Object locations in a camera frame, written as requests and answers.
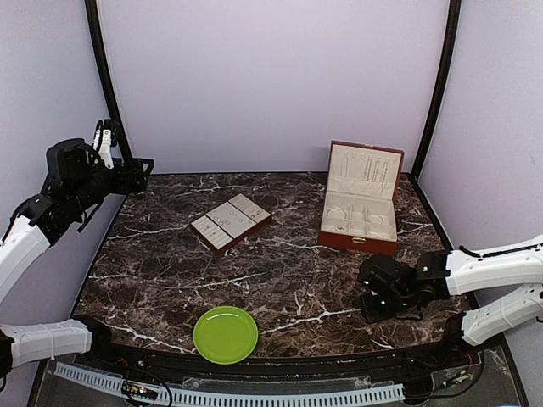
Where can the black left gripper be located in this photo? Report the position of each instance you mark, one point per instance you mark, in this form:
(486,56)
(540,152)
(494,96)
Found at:
(139,180)

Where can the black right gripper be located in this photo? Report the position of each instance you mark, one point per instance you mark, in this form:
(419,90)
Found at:
(370,311)

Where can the jewelry tray brown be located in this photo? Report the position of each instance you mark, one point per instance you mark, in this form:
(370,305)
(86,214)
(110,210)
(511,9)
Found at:
(230,223)

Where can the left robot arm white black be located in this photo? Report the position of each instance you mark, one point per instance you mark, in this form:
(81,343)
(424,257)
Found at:
(78,181)

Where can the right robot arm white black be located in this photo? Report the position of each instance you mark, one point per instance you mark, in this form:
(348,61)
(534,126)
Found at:
(447,273)

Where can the open brown jewelry box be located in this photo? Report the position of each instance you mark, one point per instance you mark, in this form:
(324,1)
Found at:
(359,204)

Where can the green plate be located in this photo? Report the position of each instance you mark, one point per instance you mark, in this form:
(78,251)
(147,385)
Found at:
(225,335)

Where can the left black frame post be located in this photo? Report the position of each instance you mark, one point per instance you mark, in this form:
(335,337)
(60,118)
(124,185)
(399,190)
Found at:
(100,56)

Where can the black frame post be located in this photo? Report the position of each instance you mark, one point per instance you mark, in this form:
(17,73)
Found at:
(100,56)
(451,27)

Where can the white slotted cable duct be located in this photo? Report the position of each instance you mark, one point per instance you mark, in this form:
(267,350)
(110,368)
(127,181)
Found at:
(203,392)

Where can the right black frame post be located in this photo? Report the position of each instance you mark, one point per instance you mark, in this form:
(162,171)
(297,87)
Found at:
(451,27)

